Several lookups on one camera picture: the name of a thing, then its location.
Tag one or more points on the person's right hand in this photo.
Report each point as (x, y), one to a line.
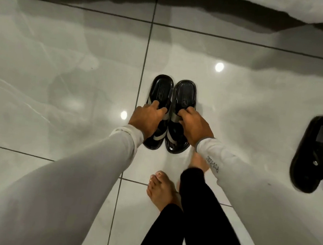
(195, 127)

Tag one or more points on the person's left hand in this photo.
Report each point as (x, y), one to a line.
(145, 120)

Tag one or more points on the person's left thumb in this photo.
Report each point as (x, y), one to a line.
(162, 111)

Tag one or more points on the person's right thumb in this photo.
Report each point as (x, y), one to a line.
(183, 113)

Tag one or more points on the person's right forearm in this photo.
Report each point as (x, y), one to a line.
(263, 196)

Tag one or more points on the person's left forearm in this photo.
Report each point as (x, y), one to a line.
(55, 190)

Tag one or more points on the person's right foot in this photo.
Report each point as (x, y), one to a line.
(199, 162)

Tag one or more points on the person's foot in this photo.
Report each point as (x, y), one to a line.
(199, 162)
(162, 188)

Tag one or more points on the person's left foot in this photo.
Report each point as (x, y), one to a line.
(162, 188)

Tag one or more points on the person's right leg black trouser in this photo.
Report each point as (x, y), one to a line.
(210, 225)

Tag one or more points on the person's leg black trouser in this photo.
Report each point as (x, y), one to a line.
(163, 237)
(210, 225)

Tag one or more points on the person's left leg black trouser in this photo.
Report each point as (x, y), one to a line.
(163, 237)

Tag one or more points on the black slide sandal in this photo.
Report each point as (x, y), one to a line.
(313, 152)

